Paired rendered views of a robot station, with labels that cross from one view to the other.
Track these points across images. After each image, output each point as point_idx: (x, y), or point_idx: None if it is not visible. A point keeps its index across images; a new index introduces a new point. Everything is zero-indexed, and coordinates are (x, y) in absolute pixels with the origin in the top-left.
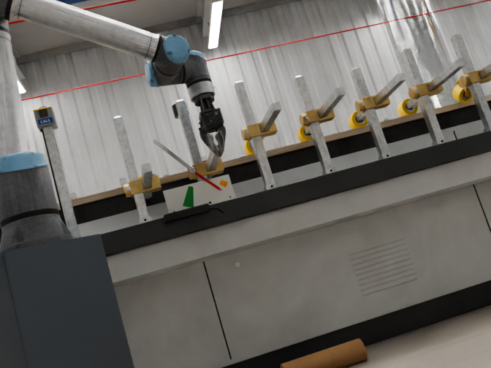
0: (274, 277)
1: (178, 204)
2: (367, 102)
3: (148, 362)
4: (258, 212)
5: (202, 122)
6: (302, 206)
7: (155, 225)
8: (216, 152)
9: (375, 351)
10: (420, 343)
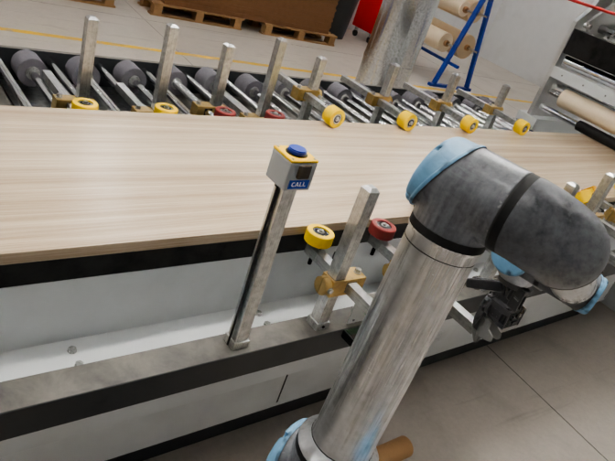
0: None
1: (361, 312)
2: None
3: (205, 409)
4: None
5: (500, 317)
6: None
7: (330, 338)
8: (476, 338)
9: (396, 423)
10: (442, 444)
